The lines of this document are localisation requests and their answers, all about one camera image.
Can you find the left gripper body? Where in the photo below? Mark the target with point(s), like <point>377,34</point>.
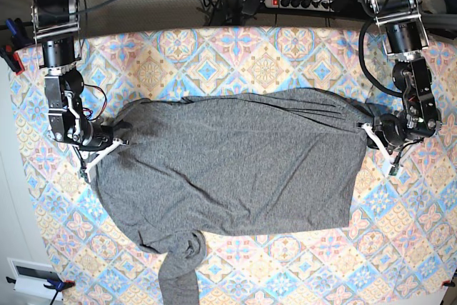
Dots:
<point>393,132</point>

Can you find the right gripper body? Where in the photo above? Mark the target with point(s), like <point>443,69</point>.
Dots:
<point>95,138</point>

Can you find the grey t-shirt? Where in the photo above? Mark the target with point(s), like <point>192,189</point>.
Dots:
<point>237,165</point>

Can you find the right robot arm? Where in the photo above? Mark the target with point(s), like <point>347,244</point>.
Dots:
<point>56,23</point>

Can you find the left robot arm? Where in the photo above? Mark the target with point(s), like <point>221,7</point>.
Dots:
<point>406,38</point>

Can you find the patterned tablecloth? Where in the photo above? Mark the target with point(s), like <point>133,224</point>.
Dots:
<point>400,245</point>

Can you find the red black clamp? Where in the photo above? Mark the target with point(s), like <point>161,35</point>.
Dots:
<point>12,59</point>

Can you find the blue clamp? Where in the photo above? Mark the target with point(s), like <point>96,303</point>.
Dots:
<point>17,28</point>

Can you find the red clamp bottom right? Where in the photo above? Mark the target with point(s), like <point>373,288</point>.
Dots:
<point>448,283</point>

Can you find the white power strip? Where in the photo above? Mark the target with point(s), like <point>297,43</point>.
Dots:
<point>313,5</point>

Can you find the white wall box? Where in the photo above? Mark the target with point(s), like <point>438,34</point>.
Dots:
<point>30,278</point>

